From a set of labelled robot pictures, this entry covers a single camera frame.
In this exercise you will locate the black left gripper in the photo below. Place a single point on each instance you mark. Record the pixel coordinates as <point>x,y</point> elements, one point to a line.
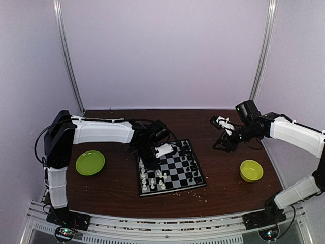
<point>151,165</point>

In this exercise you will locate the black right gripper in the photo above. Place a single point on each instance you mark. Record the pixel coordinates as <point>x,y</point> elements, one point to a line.
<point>229,145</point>

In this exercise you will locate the black white chessboard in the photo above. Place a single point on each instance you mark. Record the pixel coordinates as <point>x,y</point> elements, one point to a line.
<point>178,171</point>

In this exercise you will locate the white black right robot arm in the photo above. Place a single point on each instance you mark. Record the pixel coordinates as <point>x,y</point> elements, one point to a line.
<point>295,142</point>

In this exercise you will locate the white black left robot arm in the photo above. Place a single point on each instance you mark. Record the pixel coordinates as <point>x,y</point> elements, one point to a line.
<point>142,135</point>

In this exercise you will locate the yellow-green bowl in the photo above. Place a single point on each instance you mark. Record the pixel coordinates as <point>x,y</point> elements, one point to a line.
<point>251,171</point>

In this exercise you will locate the green plate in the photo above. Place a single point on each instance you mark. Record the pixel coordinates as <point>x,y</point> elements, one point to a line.
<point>90,163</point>

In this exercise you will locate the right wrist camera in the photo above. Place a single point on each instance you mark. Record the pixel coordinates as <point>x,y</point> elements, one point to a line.
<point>222,123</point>

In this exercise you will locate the aluminium front rail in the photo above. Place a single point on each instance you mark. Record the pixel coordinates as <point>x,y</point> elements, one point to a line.
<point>213,229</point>

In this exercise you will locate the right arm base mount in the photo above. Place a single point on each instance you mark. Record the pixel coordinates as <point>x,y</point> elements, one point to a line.
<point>267,226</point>

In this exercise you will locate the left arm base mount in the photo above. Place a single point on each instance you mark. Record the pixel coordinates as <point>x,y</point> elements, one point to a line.
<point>67,229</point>

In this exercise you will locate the right aluminium frame post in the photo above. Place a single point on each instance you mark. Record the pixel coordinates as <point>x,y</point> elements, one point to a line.
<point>265,49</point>

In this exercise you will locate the aluminium frame post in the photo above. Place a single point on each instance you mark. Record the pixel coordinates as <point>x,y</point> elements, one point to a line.
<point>66,54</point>
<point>265,49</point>

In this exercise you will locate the left aluminium frame post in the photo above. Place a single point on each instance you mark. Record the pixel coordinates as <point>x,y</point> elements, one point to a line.
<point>66,54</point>

